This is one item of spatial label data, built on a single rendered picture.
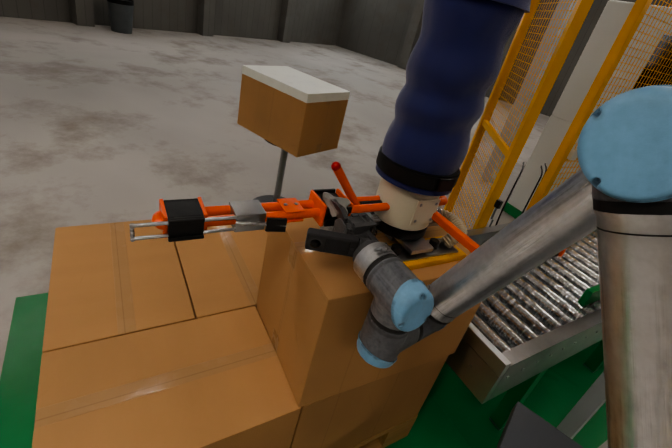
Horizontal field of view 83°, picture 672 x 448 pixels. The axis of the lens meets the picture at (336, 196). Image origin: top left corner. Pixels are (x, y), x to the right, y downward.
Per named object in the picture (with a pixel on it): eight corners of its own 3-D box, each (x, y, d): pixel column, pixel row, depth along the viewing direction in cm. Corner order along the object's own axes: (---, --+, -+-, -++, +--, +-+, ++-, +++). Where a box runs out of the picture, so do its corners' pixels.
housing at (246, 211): (255, 214, 91) (258, 198, 89) (265, 230, 86) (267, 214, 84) (226, 216, 87) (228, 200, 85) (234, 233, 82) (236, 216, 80)
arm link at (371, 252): (358, 290, 78) (370, 254, 74) (346, 275, 82) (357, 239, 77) (391, 282, 83) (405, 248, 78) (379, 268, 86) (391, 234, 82)
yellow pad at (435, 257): (442, 240, 120) (448, 227, 118) (464, 259, 113) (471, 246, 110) (352, 254, 103) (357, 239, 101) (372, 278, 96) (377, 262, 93)
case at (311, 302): (391, 278, 162) (421, 198, 144) (454, 353, 133) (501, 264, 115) (255, 303, 133) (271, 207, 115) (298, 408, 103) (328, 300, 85)
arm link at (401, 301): (390, 340, 69) (408, 301, 65) (355, 293, 78) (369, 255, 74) (427, 329, 74) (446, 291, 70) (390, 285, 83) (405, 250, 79)
